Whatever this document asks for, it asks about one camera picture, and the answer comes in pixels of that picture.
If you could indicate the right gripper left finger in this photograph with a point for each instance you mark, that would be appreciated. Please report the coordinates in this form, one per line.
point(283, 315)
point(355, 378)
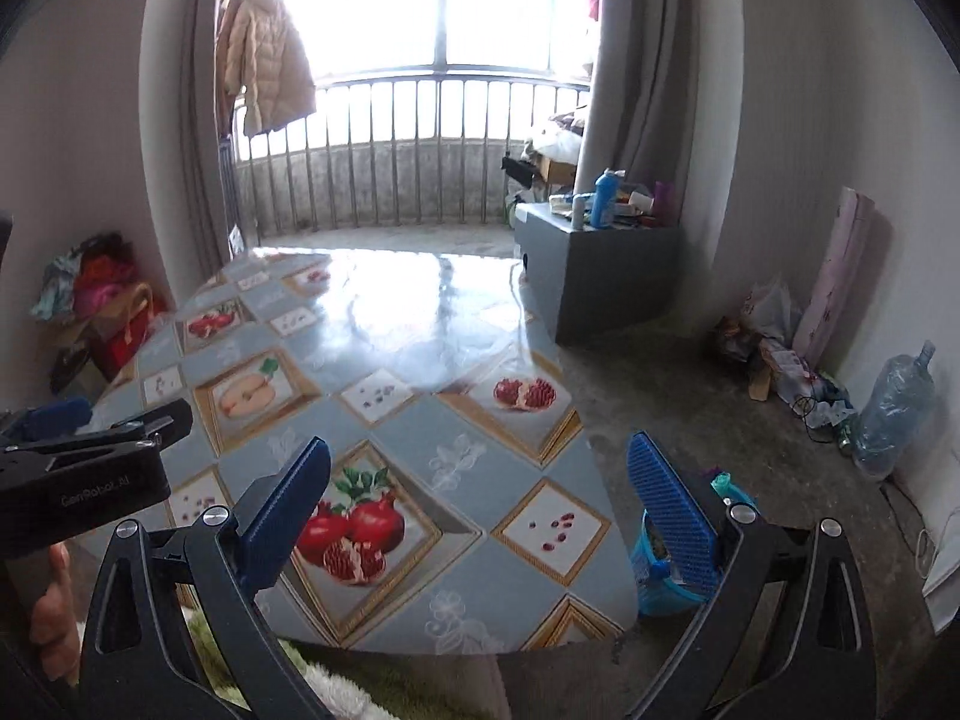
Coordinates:
point(138, 660)

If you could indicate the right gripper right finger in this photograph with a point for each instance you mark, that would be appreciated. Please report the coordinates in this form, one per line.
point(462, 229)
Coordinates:
point(786, 633)

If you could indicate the blue trash basket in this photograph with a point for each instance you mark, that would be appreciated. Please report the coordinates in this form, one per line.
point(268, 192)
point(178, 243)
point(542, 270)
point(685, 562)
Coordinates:
point(673, 560)

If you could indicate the person's left hand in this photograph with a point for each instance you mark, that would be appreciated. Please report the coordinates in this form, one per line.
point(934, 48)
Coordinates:
point(54, 628)

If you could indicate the pile of colourful clothes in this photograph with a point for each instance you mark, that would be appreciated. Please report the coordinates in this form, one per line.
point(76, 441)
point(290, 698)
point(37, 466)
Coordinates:
point(99, 312)

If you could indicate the large clear water jug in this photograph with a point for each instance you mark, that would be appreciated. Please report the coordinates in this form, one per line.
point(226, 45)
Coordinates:
point(900, 402)

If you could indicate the floor clutter pile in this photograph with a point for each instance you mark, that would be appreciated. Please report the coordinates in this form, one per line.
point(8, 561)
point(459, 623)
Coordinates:
point(753, 348)

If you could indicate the fruit pattern tablecloth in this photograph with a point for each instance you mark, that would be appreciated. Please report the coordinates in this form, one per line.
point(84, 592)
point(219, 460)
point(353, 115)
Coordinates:
point(465, 513)

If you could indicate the pink rolled mat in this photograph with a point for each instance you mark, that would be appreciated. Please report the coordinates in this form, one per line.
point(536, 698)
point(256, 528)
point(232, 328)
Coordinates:
point(848, 240)

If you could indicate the grey cabinet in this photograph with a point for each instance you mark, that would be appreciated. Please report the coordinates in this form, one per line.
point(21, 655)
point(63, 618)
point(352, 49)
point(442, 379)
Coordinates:
point(594, 280)

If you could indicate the beige puffer jacket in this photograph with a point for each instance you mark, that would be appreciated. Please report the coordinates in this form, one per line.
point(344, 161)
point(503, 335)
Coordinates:
point(262, 60)

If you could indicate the metal balcony railing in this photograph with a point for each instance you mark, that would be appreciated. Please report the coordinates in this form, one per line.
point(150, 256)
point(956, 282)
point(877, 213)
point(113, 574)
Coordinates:
point(415, 146)

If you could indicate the blue bottle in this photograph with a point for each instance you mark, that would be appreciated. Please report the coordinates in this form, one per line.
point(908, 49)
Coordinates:
point(606, 190)

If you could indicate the white bottle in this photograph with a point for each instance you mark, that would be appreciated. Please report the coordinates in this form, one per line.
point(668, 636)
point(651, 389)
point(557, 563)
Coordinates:
point(578, 211)

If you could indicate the cardboard box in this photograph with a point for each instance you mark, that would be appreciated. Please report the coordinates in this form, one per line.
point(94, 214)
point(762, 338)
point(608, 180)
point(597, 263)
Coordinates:
point(554, 172)

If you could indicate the grey curtain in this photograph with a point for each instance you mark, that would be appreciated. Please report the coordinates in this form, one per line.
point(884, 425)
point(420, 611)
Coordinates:
point(637, 110)

